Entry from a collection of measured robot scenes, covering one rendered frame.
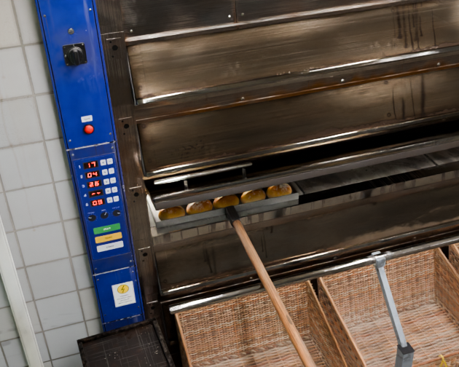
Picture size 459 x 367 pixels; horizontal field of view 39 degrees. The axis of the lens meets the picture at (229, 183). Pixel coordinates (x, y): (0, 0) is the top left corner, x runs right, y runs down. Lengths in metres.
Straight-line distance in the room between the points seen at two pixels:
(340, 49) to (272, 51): 0.24
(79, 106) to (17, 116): 0.18
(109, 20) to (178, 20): 0.21
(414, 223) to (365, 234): 0.22
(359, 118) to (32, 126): 1.11
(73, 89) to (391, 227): 1.40
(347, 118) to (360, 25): 0.33
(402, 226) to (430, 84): 0.61
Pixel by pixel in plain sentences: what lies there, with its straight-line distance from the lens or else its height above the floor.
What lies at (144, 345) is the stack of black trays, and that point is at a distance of 2.32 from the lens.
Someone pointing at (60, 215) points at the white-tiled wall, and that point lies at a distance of 2.21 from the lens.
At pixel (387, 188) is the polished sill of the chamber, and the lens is 2.58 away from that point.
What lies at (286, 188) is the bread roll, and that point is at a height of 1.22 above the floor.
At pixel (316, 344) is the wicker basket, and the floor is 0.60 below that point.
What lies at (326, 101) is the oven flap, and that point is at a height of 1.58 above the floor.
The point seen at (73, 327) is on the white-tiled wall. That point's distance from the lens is 2.52.
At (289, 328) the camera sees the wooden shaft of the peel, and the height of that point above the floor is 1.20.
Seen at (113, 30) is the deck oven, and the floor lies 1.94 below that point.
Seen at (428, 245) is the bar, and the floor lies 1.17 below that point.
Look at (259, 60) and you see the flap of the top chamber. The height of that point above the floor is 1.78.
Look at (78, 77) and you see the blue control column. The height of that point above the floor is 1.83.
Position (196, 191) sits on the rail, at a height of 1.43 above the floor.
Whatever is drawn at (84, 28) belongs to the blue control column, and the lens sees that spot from 1.91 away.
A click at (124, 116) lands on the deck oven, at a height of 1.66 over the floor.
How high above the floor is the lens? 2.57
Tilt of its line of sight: 33 degrees down
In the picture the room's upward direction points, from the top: 3 degrees counter-clockwise
